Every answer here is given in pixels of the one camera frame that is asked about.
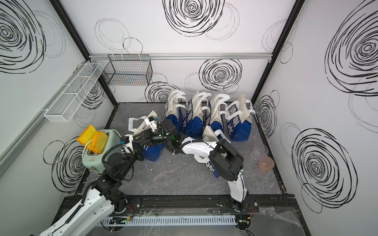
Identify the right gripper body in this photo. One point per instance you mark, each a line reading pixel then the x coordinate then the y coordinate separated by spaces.
pixel 157 138

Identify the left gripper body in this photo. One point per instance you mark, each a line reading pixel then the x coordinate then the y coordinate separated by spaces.
pixel 137 155

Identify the blue beige takeout bag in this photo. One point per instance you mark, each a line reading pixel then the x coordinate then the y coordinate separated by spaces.
pixel 213 115
pixel 175 108
pixel 193 123
pixel 239 118
pixel 151 153
pixel 209 135

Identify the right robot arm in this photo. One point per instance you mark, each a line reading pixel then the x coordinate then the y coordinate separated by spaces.
pixel 226 158

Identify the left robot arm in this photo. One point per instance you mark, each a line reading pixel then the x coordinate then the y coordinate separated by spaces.
pixel 101 197

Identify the front yellow toast slice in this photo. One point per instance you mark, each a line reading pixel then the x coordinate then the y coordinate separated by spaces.
pixel 99 142

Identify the yellow toast slice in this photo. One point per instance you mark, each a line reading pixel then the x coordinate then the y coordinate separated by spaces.
pixel 87 135
pixel 99 142

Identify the mint green toaster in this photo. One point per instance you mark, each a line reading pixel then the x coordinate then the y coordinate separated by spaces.
pixel 92 160

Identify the rear yellow toast slice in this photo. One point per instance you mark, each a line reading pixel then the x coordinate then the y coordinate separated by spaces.
pixel 87 135

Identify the clear plastic cup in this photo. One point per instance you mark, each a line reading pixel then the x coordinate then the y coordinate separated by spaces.
pixel 259 150

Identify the pink plastic cup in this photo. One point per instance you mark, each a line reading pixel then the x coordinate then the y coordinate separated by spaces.
pixel 266 163

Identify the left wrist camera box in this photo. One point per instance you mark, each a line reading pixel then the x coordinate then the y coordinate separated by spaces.
pixel 128 140

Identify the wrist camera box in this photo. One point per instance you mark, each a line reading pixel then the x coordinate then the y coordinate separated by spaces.
pixel 128 140
pixel 150 124

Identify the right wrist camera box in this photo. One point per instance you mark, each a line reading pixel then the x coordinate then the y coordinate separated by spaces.
pixel 150 124

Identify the black wire basket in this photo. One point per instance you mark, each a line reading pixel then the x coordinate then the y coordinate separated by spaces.
pixel 128 70

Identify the white wire mesh shelf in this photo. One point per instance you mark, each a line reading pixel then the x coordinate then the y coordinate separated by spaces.
pixel 74 93

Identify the slotted grey cable duct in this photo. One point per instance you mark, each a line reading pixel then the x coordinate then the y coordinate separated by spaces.
pixel 202 220

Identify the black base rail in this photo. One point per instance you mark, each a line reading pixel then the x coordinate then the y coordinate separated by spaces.
pixel 138 204

